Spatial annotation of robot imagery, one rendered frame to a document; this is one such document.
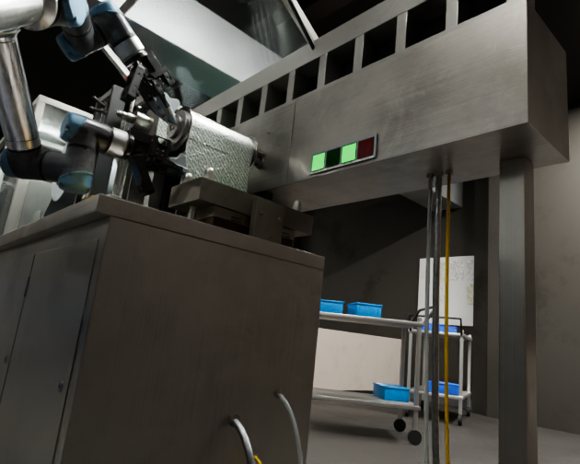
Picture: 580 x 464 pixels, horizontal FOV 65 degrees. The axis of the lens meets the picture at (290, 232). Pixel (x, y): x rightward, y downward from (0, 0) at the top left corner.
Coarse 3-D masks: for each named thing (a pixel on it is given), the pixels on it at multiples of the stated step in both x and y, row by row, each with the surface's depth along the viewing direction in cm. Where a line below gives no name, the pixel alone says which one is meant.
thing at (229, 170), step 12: (192, 144) 138; (192, 156) 137; (204, 156) 140; (216, 156) 143; (228, 156) 146; (192, 168) 137; (204, 168) 140; (216, 168) 142; (228, 168) 146; (240, 168) 149; (180, 180) 134; (216, 180) 142; (228, 180) 145; (240, 180) 148
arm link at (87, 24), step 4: (88, 12) 115; (88, 16) 115; (88, 20) 116; (84, 24) 115; (88, 24) 117; (64, 28) 115; (68, 28) 114; (72, 28) 114; (76, 28) 114; (80, 28) 115; (84, 28) 116; (88, 28) 118; (68, 32) 116; (72, 32) 116; (76, 32) 116; (80, 32) 117; (84, 32) 117; (88, 32) 119; (72, 36) 118; (76, 36) 118; (80, 36) 118
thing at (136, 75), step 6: (138, 66) 130; (132, 72) 131; (138, 72) 130; (144, 72) 131; (132, 78) 128; (138, 78) 129; (126, 84) 130; (132, 84) 128; (138, 84) 129; (126, 90) 128; (132, 90) 128; (126, 96) 127; (132, 96) 127; (126, 102) 130
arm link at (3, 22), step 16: (0, 0) 75; (16, 0) 78; (32, 0) 83; (48, 0) 86; (64, 0) 89; (80, 0) 95; (0, 16) 75; (16, 16) 79; (32, 16) 84; (48, 16) 88; (64, 16) 91; (80, 16) 95; (0, 32) 79
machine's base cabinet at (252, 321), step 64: (0, 256) 168; (64, 256) 108; (128, 256) 94; (192, 256) 105; (256, 256) 117; (0, 320) 142; (64, 320) 98; (128, 320) 93; (192, 320) 103; (256, 320) 115; (0, 384) 125; (64, 384) 89; (128, 384) 92; (192, 384) 101; (256, 384) 113; (0, 448) 111; (64, 448) 83; (128, 448) 91; (192, 448) 100; (256, 448) 111
